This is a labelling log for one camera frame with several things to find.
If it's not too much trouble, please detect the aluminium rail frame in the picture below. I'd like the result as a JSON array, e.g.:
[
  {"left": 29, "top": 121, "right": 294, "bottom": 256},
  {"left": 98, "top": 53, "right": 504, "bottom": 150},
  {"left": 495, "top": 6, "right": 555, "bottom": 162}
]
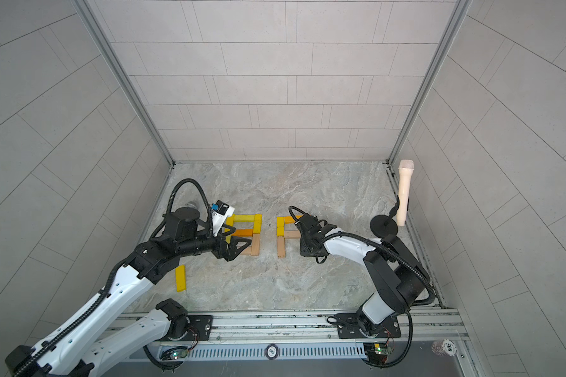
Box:
[{"left": 121, "top": 306, "right": 484, "bottom": 376}]

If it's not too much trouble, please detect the beige microphone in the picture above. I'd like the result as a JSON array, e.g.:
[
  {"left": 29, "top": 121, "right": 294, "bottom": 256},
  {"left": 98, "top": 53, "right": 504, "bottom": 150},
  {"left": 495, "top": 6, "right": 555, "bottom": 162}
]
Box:
[{"left": 396, "top": 160, "right": 414, "bottom": 227}]

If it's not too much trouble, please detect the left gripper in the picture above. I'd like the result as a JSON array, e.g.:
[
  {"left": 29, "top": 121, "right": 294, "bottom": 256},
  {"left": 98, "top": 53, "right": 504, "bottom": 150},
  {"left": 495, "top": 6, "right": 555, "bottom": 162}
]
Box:
[{"left": 178, "top": 223, "right": 253, "bottom": 262}]

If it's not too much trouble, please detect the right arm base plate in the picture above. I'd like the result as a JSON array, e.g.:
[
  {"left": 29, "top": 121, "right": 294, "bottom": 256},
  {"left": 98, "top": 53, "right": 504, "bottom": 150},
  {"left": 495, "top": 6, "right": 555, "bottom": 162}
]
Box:
[{"left": 326, "top": 313, "right": 402, "bottom": 339}]

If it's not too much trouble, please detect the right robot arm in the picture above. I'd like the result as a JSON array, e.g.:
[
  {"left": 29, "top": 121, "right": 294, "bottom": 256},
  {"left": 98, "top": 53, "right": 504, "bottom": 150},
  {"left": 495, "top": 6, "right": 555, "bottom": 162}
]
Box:
[{"left": 292, "top": 212, "right": 436, "bottom": 369}]

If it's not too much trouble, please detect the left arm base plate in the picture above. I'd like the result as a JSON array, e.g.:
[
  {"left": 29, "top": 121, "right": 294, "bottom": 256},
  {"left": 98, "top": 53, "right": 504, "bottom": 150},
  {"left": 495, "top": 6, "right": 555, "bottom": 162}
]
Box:
[{"left": 166, "top": 315, "right": 213, "bottom": 342}]

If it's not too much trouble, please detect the left circuit board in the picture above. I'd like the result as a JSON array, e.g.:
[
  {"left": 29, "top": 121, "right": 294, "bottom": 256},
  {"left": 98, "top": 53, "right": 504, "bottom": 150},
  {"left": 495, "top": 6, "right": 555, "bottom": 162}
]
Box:
[{"left": 160, "top": 347, "right": 190, "bottom": 361}]

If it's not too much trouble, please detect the lime yellow block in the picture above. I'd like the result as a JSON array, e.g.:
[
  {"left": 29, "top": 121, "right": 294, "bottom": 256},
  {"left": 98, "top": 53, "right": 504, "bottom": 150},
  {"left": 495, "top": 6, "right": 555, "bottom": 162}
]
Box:
[{"left": 234, "top": 215, "right": 256, "bottom": 222}]

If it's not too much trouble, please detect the right circuit board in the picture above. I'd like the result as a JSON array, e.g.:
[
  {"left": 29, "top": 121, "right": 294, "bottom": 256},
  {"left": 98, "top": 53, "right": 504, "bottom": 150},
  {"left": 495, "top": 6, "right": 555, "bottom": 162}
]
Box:
[{"left": 363, "top": 343, "right": 393, "bottom": 366}]

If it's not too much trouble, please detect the circuit board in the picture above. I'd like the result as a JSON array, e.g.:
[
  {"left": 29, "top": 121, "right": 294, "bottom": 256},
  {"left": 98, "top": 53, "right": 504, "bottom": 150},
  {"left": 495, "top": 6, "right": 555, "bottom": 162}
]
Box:
[
  {"left": 160, "top": 347, "right": 190, "bottom": 361},
  {"left": 363, "top": 343, "right": 393, "bottom": 366}
]

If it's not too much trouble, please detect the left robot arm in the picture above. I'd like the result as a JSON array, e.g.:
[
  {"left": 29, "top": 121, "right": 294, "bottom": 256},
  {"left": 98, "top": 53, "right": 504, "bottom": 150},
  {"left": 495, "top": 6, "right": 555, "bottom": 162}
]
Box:
[{"left": 6, "top": 201, "right": 252, "bottom": 376}]

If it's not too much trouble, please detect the round sticker on rail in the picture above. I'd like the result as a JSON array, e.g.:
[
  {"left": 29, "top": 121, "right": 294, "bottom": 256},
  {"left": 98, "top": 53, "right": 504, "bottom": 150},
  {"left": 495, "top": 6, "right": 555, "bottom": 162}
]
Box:
[{"left": 265, "top": 343, "right": 279, "bottom": 360}]

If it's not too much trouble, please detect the amber orange block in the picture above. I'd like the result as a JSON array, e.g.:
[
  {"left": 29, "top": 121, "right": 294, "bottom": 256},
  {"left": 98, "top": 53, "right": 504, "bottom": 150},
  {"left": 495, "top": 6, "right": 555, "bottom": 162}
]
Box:
[{"left": 283, "top": 216, "right": 300, "bottom": 225}]

